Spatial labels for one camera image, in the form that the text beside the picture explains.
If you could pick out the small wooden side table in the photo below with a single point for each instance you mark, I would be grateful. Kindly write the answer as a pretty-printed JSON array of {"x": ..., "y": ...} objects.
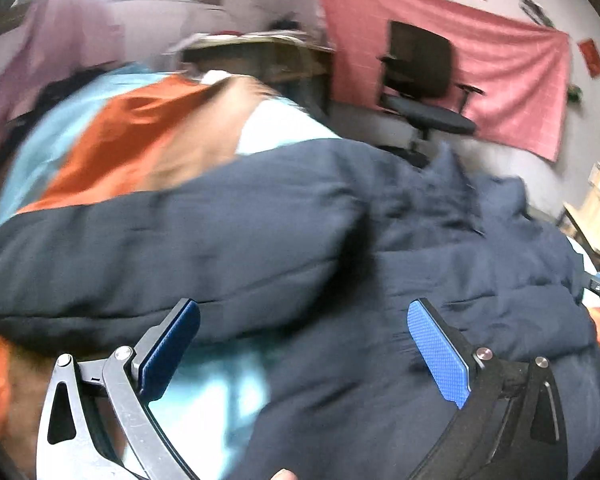
[{"x": 583, "y": 222}]

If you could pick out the dark navy padded jacket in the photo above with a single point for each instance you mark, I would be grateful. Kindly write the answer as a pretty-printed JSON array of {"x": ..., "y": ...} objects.
[{"x": 327, "y": 242}]

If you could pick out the wooden desk with shelves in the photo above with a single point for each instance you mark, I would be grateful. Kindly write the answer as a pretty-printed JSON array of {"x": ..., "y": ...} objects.
[{"x": 285, "y": 60}]

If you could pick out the white bed sheet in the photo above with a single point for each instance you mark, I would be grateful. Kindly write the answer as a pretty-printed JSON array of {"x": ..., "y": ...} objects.
[{"x": 275, "y": 129}]

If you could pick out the pink checked wall cloth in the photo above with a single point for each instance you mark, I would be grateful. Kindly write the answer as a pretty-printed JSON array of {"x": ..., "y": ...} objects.
[{"x": 523, "y": 69}]

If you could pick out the striped orange brown blue quilt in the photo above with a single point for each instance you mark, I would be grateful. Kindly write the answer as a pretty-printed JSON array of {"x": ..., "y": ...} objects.
[{"x": 127, "y": 132}]

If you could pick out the pink hanging garment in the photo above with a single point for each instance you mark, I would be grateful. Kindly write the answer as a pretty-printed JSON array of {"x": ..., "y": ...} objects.
[{"x": 59, "y": 38}]

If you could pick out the red paper on wall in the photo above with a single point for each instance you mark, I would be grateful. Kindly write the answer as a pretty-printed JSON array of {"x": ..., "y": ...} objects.
[{"x": 591, "y": 56}]

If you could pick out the black office chair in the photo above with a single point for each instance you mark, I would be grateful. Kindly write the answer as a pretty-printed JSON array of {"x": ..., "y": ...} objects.
[{"x": 417, "y": 84}]

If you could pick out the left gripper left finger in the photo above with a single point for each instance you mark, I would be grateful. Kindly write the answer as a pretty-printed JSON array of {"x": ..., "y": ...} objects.
[{"x": 72, "y": 439}]

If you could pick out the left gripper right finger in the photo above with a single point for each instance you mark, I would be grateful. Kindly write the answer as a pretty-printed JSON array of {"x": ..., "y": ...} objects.
[{"x": 509, "y": 422}]

